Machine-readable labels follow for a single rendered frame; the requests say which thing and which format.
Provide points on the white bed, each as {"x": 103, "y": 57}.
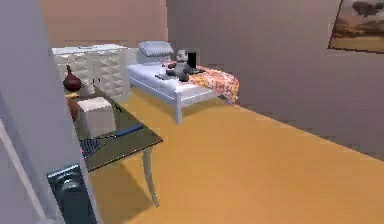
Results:
{"x": 166, "y": 85}

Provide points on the framed landscape picture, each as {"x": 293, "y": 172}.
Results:
{"x": 358, "y": 25}

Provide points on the orange patterned blanket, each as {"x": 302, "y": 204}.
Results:
{"x": 218, "y": 81}

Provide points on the dark glass top table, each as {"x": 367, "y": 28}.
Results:
{"x": 126, "y": 140}

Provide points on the grey room door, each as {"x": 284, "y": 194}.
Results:
{"x": 23, "y": 100}

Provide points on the dark red round vase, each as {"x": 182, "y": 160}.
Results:
{"x": 71, "y": 81}

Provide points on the grey striped pillow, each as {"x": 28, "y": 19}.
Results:
{"x": 155, "y": 48}

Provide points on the white chest of drawers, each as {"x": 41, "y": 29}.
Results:
{"x": 96, "y": 68}

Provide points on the dark flat book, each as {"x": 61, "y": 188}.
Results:
{"x": 162, "y": 76}

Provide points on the black box on bed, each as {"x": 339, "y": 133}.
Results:
{"x": 192, "y": 59}

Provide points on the white cube box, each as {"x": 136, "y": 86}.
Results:
{"x": 97, "y": 116}

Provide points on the grey and white teddy bear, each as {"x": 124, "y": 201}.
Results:
{"x": 179, "y": 65}

